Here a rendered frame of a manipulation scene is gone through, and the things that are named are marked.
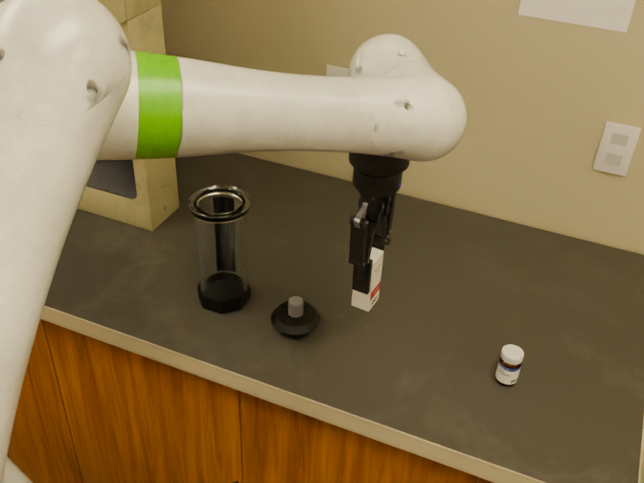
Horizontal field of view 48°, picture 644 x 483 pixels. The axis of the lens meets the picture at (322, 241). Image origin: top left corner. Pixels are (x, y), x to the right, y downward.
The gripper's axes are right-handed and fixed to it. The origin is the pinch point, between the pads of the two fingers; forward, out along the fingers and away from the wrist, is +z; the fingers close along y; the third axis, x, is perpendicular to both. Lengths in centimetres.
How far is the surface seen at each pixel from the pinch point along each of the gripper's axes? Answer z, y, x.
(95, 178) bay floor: 12, -11, -72
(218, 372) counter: 19.8, 17.4, -19.2
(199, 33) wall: -8, -52, -72
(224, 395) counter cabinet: 29.1, 14.7, -20.3
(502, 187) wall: 13, -59, 8
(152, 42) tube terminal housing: -21, -17, -57
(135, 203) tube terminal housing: 14, -9, -59
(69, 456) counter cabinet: 71, 20, -64
